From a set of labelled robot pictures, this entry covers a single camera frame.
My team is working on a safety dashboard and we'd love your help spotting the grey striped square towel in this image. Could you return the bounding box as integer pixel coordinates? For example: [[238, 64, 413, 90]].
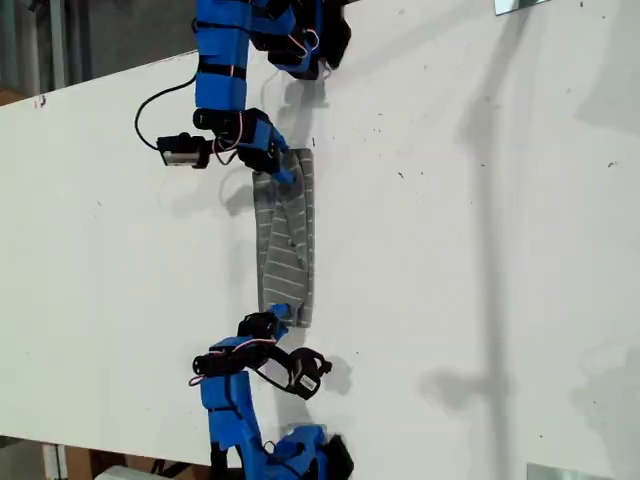
[[251, 146, 317, 330]]

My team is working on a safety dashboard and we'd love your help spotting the black camera cable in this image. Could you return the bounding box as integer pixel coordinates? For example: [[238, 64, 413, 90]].
[[134, 74, 197, 151], [249, 367, 291, 391]]

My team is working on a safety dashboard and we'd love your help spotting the short black camera stalk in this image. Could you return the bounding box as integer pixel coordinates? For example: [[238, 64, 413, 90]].
[[267, 344, 296, 374], [204, 138, 241, 160]]

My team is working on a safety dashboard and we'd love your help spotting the red white servo wire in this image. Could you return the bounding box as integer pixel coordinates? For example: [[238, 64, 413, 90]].
[[212, 110, 247, 166], [188, 338, 279, 387]]

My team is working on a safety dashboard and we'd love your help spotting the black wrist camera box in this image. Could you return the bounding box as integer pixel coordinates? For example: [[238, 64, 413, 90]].
[[156, 132, 214, 171], [285, 348, 334, 400]]

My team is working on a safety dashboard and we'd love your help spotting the white table leg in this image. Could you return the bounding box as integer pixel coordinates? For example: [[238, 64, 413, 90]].
[[42, 442, 69, 480]]

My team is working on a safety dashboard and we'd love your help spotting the thin white wire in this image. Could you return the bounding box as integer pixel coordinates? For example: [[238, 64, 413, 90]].
[[259, 69, 282, 101]]

